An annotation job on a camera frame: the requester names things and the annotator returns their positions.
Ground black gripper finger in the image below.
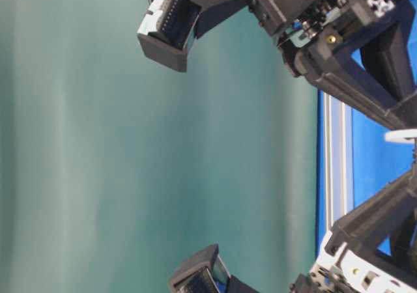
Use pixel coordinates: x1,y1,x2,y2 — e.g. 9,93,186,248
390,217,416,266
330,172,416,254
360,21,416,100
306,38,416,130

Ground black and white lower gripper body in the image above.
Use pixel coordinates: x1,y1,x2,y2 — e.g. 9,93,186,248
289,230,416,292

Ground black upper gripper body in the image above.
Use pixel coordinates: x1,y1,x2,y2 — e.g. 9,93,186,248
249,0,407,77

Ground blue board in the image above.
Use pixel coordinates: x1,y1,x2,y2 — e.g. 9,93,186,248
315,0,417,258

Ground aluminium extrusion frame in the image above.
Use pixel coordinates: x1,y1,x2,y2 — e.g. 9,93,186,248
323,93,354,230

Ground white string loop holder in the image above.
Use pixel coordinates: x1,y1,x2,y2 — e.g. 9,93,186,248
384,128,417,144

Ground black camera on upper gripper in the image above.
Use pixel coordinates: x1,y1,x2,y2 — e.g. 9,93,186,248
137,0,250,72

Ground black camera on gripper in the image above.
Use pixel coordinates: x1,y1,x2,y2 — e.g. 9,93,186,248
137,0,250,72
168,244,256,293

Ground black camera on lower gripper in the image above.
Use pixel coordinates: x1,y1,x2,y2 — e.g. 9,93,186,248
168,244,256,293

